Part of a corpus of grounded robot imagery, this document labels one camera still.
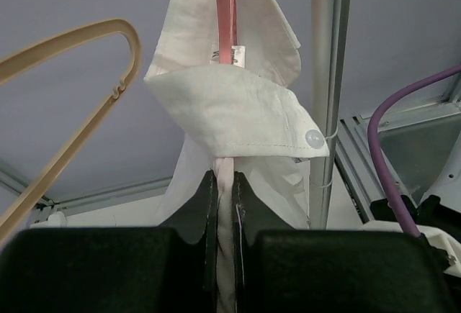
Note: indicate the white shirt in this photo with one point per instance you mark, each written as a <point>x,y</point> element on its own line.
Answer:
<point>240,117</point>

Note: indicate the pink plastic hanger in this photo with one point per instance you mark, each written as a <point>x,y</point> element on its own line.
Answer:
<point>227,29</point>

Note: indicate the beige wooden hanger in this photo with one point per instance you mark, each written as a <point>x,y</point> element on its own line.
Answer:
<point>30,129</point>

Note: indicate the grey rack pole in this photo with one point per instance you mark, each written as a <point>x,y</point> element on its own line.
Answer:
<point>329,22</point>

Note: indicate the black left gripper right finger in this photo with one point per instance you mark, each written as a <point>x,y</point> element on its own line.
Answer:
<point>281,269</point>

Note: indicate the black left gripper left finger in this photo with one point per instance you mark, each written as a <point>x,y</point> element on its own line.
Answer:
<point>168,268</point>

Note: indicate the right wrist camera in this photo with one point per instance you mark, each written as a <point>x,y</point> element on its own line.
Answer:
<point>440,225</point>

